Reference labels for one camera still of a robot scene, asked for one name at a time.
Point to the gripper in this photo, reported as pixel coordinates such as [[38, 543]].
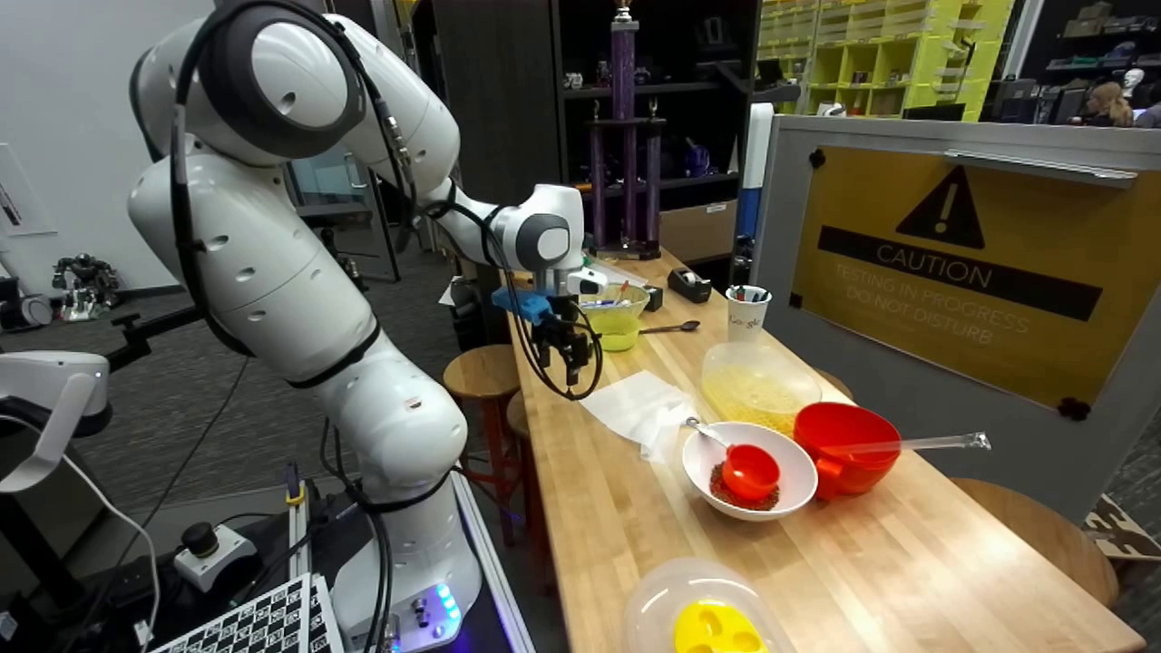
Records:
[[560, 332]]

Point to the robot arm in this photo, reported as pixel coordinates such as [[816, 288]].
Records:
[[272, 272]]

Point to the white paper towel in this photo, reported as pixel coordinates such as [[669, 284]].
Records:
[[639, 408]]

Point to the yellow-green bowl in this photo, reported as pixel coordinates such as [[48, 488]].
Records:
[[619, 326]]

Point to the wooden stool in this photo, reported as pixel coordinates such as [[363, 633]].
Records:
[[521, 417], [481, 372], [1043, 535]]

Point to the small black box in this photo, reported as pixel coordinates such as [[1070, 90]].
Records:
[[653, 297]]

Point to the black spoon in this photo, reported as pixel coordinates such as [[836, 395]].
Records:
[[676, 327]]

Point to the black tape dispenser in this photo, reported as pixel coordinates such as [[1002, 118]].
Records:
[[691, 285]]

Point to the cardboard box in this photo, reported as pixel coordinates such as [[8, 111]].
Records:
[[697, 231]]

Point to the white paper cup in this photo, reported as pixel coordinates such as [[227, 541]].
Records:
[[747, 319]]

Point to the clear container of yellow noodles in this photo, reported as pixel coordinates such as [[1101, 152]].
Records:
[[757, 385]]

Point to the bundle of pens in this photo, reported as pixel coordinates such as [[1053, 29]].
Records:
[[749, 293]]

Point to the red measuring scoop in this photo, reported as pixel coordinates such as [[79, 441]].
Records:
[[751, 472]]

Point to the purple trophy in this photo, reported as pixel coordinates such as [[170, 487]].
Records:
[[624, 136]]

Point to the clear plastic dome container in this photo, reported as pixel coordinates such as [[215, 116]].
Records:
[[653, 599]]

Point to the white bowl of brown beans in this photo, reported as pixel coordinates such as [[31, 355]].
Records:
[[798, 481]]

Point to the dark shelf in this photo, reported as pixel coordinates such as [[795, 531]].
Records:
[[707, 136]]

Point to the white and blue roll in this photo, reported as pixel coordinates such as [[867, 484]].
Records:
[[755, 163]]

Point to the yellow clamp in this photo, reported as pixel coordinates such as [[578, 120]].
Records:
[[295, 492]]

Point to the yellow plastic tray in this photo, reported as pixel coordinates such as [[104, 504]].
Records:
[[717, 630]]

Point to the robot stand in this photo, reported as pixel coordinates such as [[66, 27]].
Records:
[[272, 535]]

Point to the grey partition panel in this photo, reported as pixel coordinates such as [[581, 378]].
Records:
[[907, 390]]

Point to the clear plastic spoon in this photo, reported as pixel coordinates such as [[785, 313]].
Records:
[[943, 443]]

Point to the checkerboard calibration board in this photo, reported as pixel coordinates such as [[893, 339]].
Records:
[[263, 626]]

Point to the emergency stop button box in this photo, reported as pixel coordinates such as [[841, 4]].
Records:
[[210, 553]]

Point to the yellow shelf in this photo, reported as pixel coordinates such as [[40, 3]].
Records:
[[898, 63]]

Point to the yellow caution sign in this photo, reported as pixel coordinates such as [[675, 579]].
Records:
[[1043, 354]]

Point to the toy robot figure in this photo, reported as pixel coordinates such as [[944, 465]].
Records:
[[83, 286]]

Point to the white headset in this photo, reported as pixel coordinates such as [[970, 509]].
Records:
[[50, 385]]

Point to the person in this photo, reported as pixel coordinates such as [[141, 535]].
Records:
[[1107, 104]]

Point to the paper sheet on wall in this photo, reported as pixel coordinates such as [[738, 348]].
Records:
[[18, 195]]

